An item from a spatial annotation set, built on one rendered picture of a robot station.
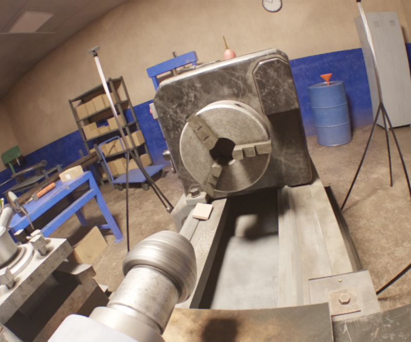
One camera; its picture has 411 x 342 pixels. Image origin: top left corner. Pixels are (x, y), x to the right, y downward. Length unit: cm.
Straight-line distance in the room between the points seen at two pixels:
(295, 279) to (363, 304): 17
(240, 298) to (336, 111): 314
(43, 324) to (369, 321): 50
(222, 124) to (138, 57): 415
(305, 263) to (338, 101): 310
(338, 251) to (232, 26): 390
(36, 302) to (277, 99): 76
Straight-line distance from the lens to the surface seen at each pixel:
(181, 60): 379
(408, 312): 48
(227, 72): 81
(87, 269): 38
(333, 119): 356
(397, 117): 423
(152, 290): 24
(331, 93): 350
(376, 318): 46
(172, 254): 26
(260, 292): 70
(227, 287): 74
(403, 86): 422
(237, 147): 61
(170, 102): 87
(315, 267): 59
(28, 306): 41
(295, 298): 52
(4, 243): 40
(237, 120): 61
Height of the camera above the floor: 127
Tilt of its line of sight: 19 degrees down
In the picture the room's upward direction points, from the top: 18 degrees counter-clockwise
